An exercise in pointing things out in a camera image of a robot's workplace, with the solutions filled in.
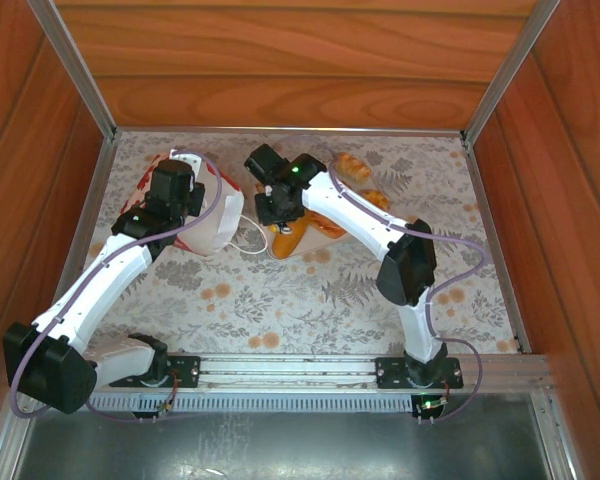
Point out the small circuit board green light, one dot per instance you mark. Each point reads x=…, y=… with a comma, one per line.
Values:
x=430, y=404

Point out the grey metal panel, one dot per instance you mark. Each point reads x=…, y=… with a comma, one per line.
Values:
x=280, y=450

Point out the floral table mat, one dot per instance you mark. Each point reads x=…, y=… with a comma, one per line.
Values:
x=290, y=300

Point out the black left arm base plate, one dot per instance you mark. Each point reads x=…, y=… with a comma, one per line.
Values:
x=185, y=372

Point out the red printed paper bag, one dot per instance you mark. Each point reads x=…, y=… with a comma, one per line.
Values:
x=217, y=220

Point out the aluminium frame post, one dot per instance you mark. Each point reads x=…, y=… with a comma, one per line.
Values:
x=75, y=65
x=510, y=70

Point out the aluminium frame rail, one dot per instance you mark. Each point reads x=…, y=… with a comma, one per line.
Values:
x=476, y=175
x=380, y=131

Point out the beige plastic tray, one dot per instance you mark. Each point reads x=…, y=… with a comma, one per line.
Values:
x=320, y=242

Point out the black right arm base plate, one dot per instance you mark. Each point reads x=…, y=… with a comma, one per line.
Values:
x=392, y=372

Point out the aluminium mounting beam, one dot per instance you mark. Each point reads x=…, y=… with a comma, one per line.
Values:
x=290, y=367

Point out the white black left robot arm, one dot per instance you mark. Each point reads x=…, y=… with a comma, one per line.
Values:
x=100, y=280

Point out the glazed fake bread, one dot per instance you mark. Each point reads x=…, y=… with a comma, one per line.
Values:
x=327, y=227

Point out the fake croissant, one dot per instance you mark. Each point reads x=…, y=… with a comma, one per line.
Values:
x=352, y=166
x=376, y=200

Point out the long golden fake bread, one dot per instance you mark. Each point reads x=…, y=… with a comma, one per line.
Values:
x=287, y=245

